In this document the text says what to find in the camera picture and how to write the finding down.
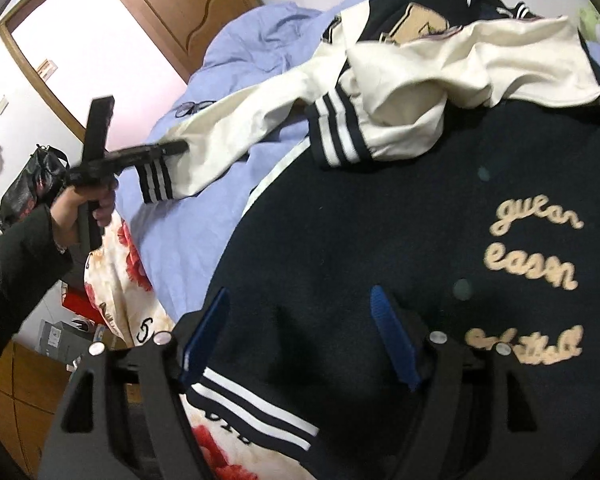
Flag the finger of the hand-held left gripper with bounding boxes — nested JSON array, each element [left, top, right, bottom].
[[110, 140, 189, 167]]

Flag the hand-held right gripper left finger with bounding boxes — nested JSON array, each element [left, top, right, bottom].
[[39, 287, 231, 480]]

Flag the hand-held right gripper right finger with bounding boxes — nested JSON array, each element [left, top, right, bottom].
[[370, 285, 556, 480]]

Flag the navy and cream varsity jacket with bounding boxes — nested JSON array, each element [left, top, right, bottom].
[[137, 0, 600, 480]]

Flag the person's left forearm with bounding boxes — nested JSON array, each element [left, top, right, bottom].
[[0, 204, 75, 381]]

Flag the person's left hand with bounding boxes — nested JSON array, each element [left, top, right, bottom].
[[50, 185, 117, 252]]

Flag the black eyeglasses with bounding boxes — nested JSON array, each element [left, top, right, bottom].
[[174, 101, 216, 119]]

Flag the black bag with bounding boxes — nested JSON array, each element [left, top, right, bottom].
[[0, 143, 72, 235]]

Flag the light blue bed sheet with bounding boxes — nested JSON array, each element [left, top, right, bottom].
[[114, 0, 600, 323]]

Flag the floral printed blanket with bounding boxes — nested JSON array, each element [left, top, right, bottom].
[[82, 210, 261, 480]]

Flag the red box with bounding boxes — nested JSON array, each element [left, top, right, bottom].
[[61, 284, 102, 322]]

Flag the grey cardboard box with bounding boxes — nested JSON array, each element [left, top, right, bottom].
[[36, 317, 107, 367]]

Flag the brown wooden door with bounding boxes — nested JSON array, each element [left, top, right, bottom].
[[107, 0, 264, 84]]

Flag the wooden cabinet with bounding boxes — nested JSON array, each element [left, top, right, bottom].
[[0, 339, 82, 467]]

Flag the green and white plush toy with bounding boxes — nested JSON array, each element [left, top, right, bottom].
[[577, 2, 600, 47]]

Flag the wooden door frame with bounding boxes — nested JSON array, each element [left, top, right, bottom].
[[0, 0, 191, 116]]

